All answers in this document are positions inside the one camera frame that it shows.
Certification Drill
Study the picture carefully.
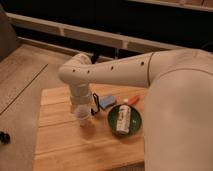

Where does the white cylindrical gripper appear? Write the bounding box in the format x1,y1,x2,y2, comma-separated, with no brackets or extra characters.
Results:
70,93,100,127

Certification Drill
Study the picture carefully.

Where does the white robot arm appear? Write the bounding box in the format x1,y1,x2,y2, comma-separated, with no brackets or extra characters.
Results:
59,49,213,171

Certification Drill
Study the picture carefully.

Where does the white cylindrical tube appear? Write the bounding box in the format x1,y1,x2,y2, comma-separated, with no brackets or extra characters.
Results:
116,105,131,134

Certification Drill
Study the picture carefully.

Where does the orange white marker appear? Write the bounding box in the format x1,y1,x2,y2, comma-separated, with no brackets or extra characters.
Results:
123,95,140,105

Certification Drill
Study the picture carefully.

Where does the green round plate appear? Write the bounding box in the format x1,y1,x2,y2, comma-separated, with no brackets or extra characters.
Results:
107,105,142,137

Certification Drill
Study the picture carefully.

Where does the wooden board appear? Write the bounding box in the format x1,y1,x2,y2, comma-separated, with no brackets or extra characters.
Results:
33,87,144,171

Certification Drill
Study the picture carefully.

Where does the white metal railing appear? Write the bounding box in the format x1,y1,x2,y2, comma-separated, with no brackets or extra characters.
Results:
6,13,182,53

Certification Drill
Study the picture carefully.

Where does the black object on floor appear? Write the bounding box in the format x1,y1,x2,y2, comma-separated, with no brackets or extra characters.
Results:
0,131,10,144

